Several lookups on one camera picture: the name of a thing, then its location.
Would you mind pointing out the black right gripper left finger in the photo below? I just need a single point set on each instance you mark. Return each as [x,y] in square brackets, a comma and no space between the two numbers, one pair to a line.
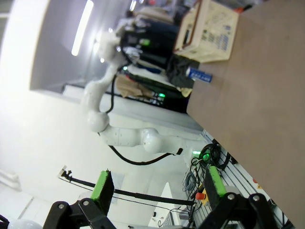
[104,190]

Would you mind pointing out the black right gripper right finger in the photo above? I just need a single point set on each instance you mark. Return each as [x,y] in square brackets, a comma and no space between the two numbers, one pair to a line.
[238,212]

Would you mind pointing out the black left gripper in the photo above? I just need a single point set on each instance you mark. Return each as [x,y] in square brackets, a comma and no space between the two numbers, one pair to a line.
[178,71]

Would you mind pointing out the blue white drink can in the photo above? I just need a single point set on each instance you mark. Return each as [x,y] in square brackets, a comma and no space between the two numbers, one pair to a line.
[200,75]

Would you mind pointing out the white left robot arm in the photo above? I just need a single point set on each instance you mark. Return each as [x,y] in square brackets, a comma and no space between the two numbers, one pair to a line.
[95,95]

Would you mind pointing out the long black rod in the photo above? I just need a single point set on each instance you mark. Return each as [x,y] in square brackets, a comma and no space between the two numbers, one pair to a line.
[133,194]

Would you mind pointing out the black equipment rack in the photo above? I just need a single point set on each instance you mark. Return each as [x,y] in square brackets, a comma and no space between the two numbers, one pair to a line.
[152,57]

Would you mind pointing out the red emergency stop button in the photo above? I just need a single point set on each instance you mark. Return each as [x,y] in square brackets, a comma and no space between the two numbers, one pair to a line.
[200,196]

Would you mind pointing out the tan folded cloth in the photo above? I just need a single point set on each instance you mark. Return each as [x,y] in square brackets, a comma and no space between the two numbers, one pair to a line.
[133,87]

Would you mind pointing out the green lit button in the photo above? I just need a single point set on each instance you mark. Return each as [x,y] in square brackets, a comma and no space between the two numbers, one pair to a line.
[206,156]

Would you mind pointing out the orange cloth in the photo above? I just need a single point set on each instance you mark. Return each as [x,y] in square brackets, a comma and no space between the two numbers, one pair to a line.
[238,9]

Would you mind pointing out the long ceiling light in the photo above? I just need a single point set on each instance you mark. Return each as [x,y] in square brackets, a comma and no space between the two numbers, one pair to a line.
[82,26]

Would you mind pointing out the aluminium rail frame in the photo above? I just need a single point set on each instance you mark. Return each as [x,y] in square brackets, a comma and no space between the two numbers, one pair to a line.
[238,176]

